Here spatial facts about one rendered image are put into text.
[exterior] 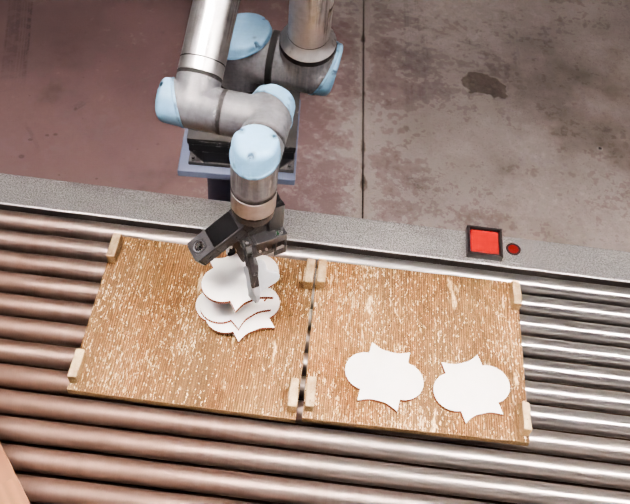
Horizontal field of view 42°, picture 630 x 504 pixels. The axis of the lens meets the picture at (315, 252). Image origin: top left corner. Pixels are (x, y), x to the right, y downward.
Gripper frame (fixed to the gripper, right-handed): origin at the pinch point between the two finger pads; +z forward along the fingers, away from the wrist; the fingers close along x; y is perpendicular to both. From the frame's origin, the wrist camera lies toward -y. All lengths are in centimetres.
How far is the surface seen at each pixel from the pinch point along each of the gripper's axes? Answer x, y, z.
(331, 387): -22.9, 8.2, 9.5
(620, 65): 102, 227, 103
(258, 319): -5.2, 1.6, 7.9
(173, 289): 8.6, -10.2, 9.6
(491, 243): -7, 55, 10
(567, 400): -43, 49, 12
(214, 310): -0.5, -5.4, 7.0
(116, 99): 162, 19, 103
